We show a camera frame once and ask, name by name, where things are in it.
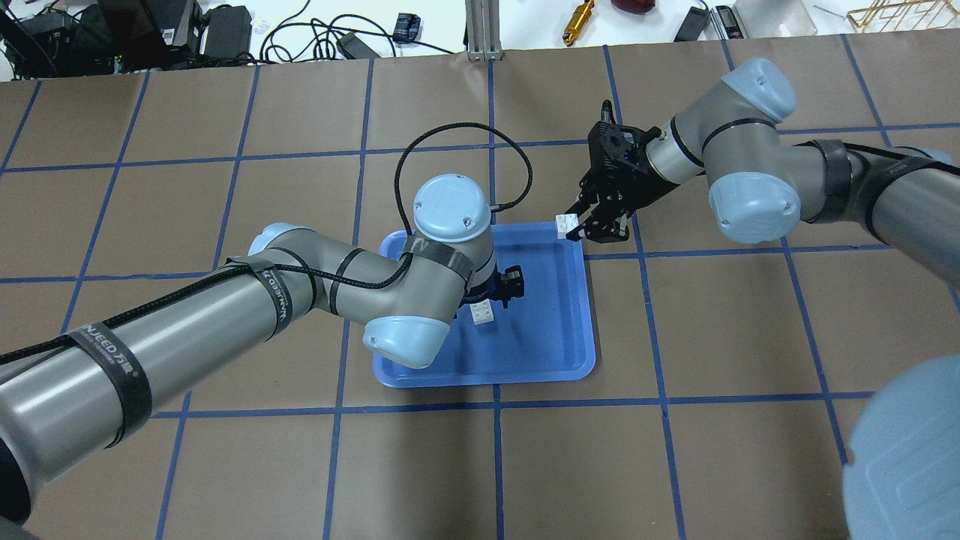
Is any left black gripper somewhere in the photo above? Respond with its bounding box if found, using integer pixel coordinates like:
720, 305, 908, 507
460, 265, 525, 310

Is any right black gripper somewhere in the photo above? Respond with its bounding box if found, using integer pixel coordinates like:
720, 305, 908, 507
565, 120, 661, 244

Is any white block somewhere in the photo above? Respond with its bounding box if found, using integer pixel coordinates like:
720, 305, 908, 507
555, 213, 582, 242
469, 298, 495, 327

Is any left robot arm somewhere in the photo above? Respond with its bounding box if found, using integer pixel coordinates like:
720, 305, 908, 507
1, 174, 524, 525

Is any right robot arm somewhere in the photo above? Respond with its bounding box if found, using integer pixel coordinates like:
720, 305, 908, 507
558, 58, 959, 287

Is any blue plastic tray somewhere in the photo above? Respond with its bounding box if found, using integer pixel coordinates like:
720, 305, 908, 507
371, 223, 596, 389

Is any gold brass cylinder tool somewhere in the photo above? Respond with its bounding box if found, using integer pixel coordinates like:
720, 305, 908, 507
561, 0, 596, 47

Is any red mango fruit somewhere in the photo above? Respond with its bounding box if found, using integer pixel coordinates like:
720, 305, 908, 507
611, 0, 657, 15

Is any black power adapter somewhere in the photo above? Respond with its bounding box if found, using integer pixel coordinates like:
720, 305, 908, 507
674, 7, 710, 42

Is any clear plastic lidded box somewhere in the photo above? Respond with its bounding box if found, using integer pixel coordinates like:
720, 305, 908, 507
731, 1, 818, 40

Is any small blue black device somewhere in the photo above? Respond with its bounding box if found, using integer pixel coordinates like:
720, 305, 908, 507
393, 13, 422, 44

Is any black flat power brick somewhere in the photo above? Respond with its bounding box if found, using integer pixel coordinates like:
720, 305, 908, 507
336, 33, 381, 59

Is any aluminium frame post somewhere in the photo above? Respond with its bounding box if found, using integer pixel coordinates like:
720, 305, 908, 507
465, 0, 504, 62

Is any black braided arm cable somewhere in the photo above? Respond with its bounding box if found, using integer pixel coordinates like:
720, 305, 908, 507
0, 122, 535, 368

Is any gold wire rack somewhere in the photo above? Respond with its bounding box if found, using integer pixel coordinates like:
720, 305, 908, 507
844, 1, 959, 34

